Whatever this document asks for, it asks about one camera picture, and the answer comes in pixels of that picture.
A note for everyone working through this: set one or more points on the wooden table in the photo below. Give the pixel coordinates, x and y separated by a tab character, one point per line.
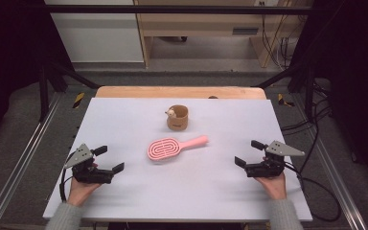
172	92

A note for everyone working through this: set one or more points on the brown cup with small figure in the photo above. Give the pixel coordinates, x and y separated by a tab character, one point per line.
178	121

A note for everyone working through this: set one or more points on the white board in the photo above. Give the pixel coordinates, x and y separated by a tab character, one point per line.
188	191

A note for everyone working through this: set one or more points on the person's right hand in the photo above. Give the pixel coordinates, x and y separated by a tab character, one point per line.
276	187

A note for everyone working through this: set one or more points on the person's left hand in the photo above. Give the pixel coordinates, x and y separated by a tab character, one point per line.
80	191

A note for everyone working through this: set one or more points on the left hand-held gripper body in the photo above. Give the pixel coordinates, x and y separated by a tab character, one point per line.
87	175

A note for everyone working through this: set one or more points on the black curtain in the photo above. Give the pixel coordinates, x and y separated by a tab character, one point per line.
357	80
9	57

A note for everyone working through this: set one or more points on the aluminium rail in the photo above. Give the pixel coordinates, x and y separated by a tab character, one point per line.
335	179
22	159

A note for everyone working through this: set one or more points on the black metal stand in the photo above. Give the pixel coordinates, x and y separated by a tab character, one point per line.
308	92
44	96

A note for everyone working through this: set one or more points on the white cabinet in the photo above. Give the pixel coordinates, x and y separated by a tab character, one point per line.
99	35

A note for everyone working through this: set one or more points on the light wooden desk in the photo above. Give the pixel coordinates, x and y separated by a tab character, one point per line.
201	22

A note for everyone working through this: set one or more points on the pink hairbrush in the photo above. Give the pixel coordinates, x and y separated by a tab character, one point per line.
163	149

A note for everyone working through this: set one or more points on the black horizontal bar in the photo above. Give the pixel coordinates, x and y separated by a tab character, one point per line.
172	9

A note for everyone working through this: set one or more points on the yellow black striped tape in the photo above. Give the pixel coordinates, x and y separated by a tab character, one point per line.
78	100
282	100

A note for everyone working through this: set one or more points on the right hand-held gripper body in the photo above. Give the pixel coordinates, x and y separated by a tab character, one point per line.
265	169

